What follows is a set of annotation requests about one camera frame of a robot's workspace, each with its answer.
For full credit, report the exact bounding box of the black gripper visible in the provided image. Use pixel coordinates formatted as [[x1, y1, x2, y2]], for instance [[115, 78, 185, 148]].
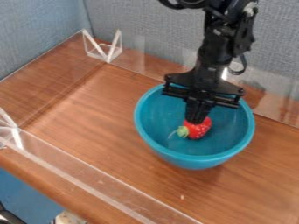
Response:
[[163, 54, 245, 123]]

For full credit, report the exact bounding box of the red toy strawberry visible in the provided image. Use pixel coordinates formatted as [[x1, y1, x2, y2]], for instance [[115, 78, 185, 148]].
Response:
[[177, 117, 213, 139]]

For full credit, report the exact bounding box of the blue plastic bowl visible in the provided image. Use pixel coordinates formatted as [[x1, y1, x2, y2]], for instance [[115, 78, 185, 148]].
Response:
[[134, 86, 255, 170]]

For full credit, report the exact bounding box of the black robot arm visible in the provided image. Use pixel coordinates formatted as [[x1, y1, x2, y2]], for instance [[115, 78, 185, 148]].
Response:
[[158, 0, 258, 124]]

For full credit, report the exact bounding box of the clear acrylic back barrier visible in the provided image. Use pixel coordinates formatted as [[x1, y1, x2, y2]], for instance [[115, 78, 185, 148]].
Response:
[[111, 31, 299, 129]]

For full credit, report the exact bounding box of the clear acrylic barrier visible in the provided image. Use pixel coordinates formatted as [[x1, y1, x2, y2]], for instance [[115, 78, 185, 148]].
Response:
[[111, 31, 299, 129], [0, 108, 203, 224]]

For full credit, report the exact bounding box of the clear acrylic front barrier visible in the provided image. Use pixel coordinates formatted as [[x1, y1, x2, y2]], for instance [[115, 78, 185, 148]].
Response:
[[0, 108, 203, 224]]

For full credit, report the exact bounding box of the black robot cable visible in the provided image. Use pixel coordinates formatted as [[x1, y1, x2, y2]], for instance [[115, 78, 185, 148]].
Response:
[[229, 53, 249, 76]]

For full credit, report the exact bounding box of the clear acrylic corner bracket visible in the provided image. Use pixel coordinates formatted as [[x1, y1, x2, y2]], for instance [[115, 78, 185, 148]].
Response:
[[82, 29, 123, 63]]

